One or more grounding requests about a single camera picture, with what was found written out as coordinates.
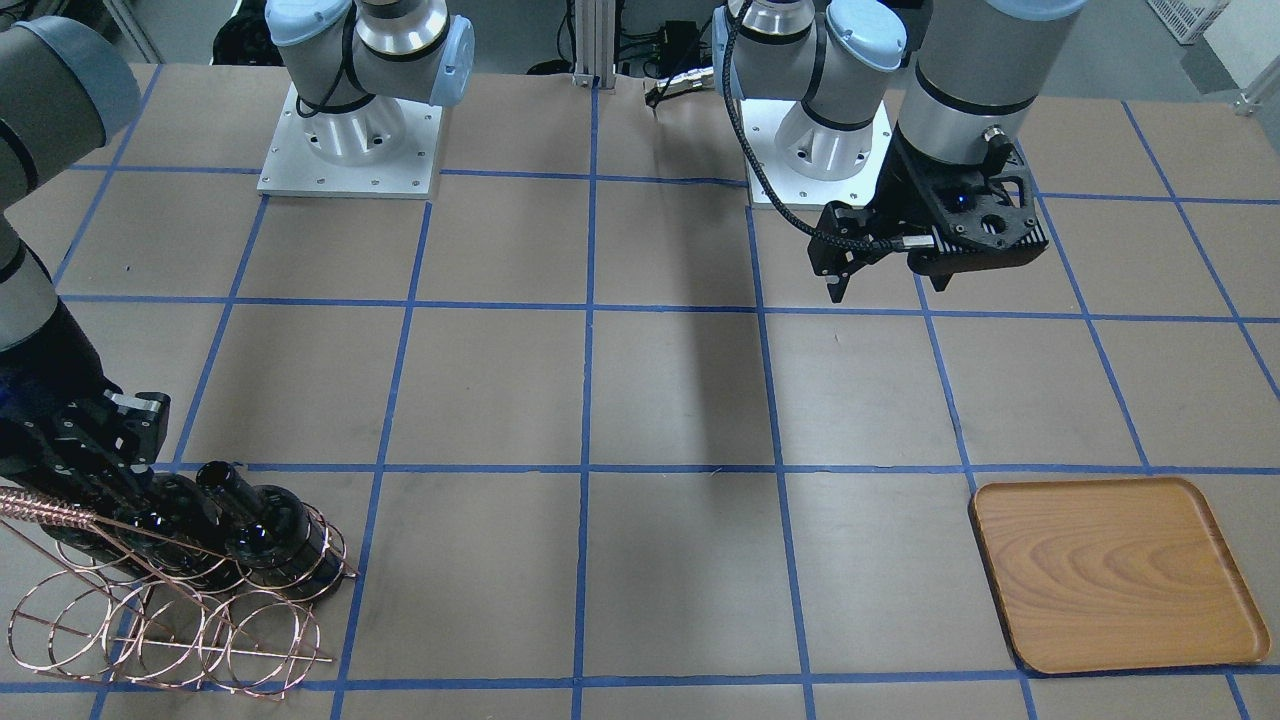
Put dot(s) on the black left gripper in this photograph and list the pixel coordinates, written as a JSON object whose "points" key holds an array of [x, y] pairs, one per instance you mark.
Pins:
{"points": [[903, 190]]}

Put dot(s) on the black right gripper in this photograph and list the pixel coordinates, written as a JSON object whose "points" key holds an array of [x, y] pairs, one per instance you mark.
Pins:
{"points": [[40, 395]]}

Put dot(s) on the dark wine bottle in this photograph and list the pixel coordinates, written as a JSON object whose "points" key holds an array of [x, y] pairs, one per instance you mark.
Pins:
{"points": [[270, 532], [175, 532], [92, 544]]}

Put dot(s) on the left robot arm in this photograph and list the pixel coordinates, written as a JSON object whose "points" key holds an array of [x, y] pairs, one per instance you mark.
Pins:
{"points": [[975, 64]]}

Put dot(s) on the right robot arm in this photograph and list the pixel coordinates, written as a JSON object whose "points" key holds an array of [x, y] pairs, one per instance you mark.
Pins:
{"points": [[370, 81]]}

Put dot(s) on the wooden tray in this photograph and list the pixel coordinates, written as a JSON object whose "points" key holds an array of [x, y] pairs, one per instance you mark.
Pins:
{"points": [[1115, 574]]}

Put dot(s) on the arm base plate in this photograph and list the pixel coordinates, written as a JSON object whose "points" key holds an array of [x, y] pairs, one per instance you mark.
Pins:
{"points": [[390, 149], [809, 165]]}

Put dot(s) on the copper wire bottle basket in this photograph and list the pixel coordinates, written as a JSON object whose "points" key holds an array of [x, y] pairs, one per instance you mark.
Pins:
{"points": [[89, 623]]}

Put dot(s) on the aluminium frame post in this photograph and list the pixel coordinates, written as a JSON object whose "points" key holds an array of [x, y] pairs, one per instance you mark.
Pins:
{"points": [[595, 37]]}

